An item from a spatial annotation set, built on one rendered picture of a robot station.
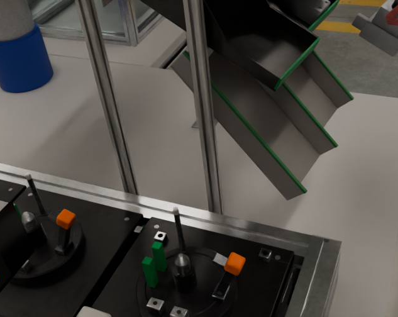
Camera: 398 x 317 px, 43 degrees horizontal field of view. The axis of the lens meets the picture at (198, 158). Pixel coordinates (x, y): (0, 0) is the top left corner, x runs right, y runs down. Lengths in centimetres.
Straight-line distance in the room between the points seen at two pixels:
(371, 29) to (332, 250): 34
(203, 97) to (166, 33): 96
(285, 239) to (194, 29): 35
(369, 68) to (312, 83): 220
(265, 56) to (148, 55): 86
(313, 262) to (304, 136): 23
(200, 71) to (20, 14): 82
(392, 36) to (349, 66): 237
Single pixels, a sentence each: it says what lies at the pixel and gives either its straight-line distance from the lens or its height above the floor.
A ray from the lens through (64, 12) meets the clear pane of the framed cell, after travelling 174.
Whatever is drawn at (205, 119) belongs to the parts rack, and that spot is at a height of 113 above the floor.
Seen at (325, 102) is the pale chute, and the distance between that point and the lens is 101.
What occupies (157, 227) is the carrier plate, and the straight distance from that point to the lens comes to 82.
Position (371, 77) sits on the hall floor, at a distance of 310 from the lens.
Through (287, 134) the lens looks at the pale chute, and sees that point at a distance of 87.
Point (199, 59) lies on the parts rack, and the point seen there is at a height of 123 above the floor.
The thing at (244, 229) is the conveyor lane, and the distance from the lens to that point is 82.
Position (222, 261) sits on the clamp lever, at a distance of 64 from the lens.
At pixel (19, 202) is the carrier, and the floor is 97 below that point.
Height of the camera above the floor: 156
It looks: 39 degrees down
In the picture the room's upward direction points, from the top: 7 degrees counter-clockwise
